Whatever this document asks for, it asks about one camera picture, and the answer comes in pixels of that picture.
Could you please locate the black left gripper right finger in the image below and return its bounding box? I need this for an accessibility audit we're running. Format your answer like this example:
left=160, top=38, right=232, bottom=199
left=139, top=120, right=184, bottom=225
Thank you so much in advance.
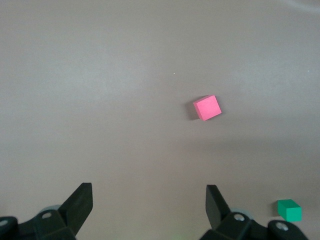
left=201, top=184, right=254, bottom=240

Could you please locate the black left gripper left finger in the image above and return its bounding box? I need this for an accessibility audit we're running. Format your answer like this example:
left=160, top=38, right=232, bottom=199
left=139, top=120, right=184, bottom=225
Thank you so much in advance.
left=33, top=182, right=94, bottom=240

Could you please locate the pink foam cube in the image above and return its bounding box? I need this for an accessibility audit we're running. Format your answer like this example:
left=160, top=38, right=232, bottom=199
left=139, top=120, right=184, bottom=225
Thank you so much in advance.
left=192, top=94, right=223, bottom=122

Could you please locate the green foam cube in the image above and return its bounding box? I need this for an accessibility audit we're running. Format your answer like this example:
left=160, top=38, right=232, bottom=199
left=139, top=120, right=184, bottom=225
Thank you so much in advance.
left=276, top=198, right=303, bottom=223

